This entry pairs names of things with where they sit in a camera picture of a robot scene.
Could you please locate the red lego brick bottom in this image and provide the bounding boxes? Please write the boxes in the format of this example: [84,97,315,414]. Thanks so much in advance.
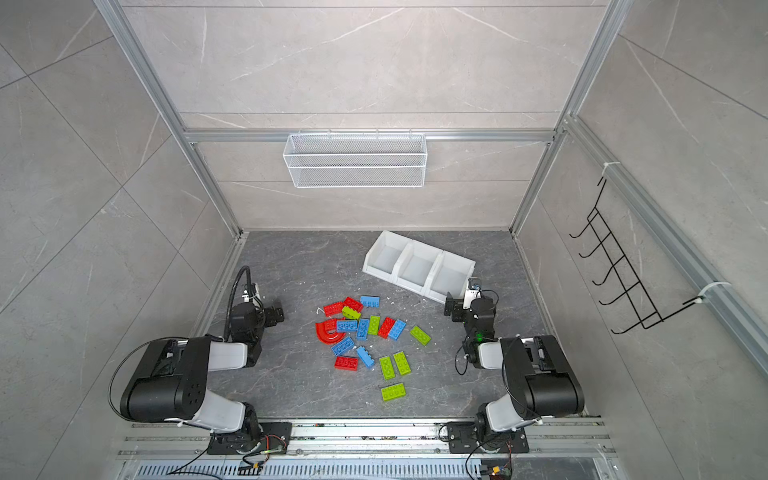
[334,356,359,371]

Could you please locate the aluminium front rail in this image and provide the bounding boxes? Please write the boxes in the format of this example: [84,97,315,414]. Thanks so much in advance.
[106,417,625,479]

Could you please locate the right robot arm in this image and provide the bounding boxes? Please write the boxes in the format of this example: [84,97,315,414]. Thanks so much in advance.
[444,290,585,441]

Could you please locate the green lego brick top pile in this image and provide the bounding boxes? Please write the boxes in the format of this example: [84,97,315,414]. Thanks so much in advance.
[342,306,361,321]

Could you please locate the white three-compartment bin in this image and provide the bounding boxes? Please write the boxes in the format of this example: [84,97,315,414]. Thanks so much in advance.
[362,231,476,303]

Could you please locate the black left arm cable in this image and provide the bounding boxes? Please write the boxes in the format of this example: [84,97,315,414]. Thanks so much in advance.
[224,265,259,342]

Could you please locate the black wire hook rack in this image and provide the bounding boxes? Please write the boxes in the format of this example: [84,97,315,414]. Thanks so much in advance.
[568,177,705,335]

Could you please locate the white wire mesh basket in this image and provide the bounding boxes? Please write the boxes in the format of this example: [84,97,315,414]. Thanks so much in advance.
[283,133,428,189]

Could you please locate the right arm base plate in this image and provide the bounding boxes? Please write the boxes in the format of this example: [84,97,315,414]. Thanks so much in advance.
[437,422,530,454]

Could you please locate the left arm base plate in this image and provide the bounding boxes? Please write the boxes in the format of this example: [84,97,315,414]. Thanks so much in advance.
[207,421,293,456]

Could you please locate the green lego brick bottom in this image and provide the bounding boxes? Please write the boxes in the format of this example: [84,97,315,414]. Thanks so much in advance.
[381,383,407,402]

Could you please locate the blue lego brick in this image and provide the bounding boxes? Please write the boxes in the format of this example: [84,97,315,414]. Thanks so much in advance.
[388,319,406,341]
[359,295,380,308]
[331,336,355,356]
[355,318,370,341]
[336,319,358,333]
[356,346,375,369]

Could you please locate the red arch lego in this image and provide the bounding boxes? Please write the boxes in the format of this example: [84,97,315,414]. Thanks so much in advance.
[315,319,345,345]

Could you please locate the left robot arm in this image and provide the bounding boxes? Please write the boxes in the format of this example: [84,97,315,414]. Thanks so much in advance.
[111,301,285,438]

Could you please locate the red lego brick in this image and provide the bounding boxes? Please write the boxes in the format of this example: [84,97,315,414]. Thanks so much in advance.
[323,302,345,318]
[378,317,396,339]
[344,297,364,313]
[334,356,359,371]

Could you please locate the blue lego brick top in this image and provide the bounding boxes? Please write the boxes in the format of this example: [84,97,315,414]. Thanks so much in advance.
[359,295,380,308]

